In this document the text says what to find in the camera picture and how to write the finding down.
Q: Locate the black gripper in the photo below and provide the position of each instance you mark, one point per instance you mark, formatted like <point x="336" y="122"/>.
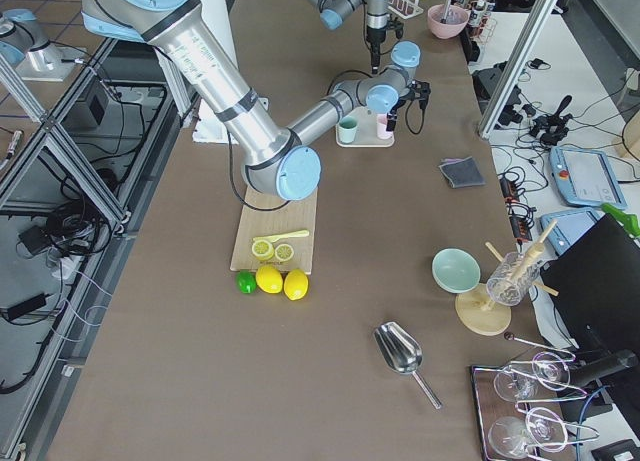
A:
<point x="373" y="34"/>
<point x="391" y="119"/>

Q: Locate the pink cup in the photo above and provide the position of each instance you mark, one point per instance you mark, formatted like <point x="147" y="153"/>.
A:
<point x="382" y="131"/>

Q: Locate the mint green cup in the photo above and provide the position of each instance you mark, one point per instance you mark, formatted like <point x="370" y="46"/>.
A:
<point x="347" y="130"/>

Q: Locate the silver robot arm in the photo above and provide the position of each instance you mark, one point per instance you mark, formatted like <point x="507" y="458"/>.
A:
<point x="279" y="160"/>
<point x="333" y="13"/>

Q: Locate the cream rabbit tray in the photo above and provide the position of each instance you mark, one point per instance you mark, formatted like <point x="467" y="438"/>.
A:
<point x="366" y="133"/>

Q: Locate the wine glass rack tray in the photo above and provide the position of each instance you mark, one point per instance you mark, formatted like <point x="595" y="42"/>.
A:
<point x="517" y="408"/>

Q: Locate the grey folded cloth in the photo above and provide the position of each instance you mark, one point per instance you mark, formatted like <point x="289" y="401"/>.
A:
<point x="462" y="172"/>

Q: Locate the pink mixing bowl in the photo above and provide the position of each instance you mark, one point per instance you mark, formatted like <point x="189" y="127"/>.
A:
<point x="457" y="19"/>

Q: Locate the bamboo cutting board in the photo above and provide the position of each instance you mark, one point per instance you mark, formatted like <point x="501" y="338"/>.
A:
<point x="295" y="216"/>

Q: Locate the mint green bowl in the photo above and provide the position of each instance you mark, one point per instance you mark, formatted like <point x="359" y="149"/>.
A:
<point x="455" y="270"/>

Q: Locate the yellow plastic knife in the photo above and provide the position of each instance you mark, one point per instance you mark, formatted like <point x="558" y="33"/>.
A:
<point x="281" y="236"/>

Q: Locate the lemon half right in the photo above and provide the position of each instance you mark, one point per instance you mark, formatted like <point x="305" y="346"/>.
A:
<point x="283" y="252"/>

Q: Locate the lemon half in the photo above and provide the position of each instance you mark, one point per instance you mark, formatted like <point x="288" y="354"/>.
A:
<point x="262" y="250"/>
<point x="283" y="252"/>

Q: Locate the lemon half left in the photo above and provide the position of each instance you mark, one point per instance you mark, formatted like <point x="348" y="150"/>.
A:
<point x="262" y="250"/>

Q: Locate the yellow lemon right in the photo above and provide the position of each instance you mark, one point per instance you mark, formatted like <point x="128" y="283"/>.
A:
<point x="296" y="285"/>

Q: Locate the yellow lemon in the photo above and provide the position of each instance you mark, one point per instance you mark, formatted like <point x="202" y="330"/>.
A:
<point x="296" y="285"/>
<point x="269" y="279"/>

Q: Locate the clear glass on stand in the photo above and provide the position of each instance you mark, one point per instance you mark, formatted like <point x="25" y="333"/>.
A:
<point x="504" y="287"/>

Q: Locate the teach pendant tablet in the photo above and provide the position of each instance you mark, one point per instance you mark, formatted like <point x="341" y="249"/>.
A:
<point x="585" y="177"/>

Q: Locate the yellow lemon left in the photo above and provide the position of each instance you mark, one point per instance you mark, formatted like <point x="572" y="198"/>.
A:
<point x="269" y="279"/>

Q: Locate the green lime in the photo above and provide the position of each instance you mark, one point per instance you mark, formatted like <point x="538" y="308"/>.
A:
<point x="246" y="282"/>

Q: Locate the wooden cup tree stand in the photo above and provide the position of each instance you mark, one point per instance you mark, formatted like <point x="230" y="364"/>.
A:
<point x="478" y="312"/>

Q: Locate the metal scoop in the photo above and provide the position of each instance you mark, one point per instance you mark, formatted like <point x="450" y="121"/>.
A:
<point x="403" y="354"/>

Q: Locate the black monitor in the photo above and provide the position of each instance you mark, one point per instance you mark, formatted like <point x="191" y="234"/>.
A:
<point x="598" y="283"/>

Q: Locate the white wire rack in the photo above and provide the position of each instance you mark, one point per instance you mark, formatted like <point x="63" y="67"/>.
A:
<point x="405" y="9"/>

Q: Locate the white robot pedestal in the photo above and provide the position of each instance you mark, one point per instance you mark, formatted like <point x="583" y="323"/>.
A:
<point x="230" y="109"/>

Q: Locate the aluminium frame post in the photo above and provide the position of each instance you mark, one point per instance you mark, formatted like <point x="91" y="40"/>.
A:
<point x="526" y="40"/>

